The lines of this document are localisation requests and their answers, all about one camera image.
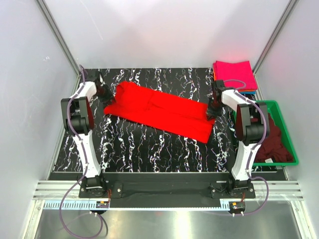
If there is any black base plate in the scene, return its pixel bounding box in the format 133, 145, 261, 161
78, 171, 256, 209

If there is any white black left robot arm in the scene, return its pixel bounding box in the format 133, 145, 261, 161
60, 69, 115, 198

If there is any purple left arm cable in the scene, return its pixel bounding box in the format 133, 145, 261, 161
58, 64, 109, 237

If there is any folded pink t shirt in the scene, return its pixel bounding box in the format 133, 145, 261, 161
214, 60, 258, 91

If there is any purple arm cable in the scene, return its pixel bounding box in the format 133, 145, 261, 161
206, 79, 271, 216
58, 64, 109, 237

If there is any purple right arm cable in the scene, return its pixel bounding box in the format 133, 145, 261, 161
206, 79, 271, 216

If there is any right connector box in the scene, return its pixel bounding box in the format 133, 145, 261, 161
230, 201, 246, 211

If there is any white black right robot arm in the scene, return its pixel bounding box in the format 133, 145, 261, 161
206, 80, 270, 198

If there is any maroon t shirt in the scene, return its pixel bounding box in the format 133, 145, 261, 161
254, 114, 294, 163

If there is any green plastic bin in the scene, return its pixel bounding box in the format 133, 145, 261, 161
233, 100, 300, 167

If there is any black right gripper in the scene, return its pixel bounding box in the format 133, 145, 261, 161
205, 98, 224, 121

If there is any connector box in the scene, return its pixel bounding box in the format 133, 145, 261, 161
230, 201, 246, 211
96, 201, 110, 210

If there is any left connector box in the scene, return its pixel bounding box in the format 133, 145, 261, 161
96, 201, 110, 210

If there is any red t shirt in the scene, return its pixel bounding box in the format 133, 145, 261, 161
104, 81, 214, 143

